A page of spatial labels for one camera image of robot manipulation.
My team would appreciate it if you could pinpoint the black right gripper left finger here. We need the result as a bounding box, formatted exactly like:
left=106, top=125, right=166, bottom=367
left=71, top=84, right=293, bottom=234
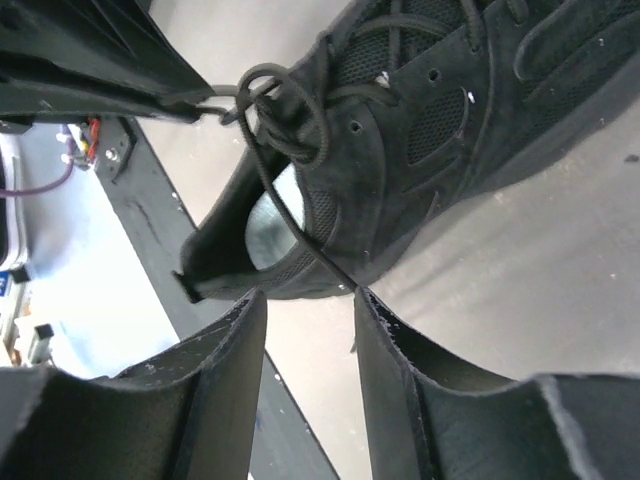
left=1, top=291, right=267, bottom=479

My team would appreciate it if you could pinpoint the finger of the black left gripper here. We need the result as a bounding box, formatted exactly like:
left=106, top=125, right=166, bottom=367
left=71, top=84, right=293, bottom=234
left=1, top=74, right=170, bottom=129
left=1, top=0, right=212, bottom=123

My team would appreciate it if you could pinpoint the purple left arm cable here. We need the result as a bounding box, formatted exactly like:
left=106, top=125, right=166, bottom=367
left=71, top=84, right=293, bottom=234
left=0, top=159, right=76, bottom=199

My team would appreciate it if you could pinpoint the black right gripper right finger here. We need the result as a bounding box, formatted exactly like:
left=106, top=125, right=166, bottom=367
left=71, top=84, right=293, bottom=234
left=354, top=289, right=639, bottom=479

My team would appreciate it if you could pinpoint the black shoe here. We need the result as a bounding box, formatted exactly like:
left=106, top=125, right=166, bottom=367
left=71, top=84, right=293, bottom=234
left=176, top=1, right=639, bottom=303

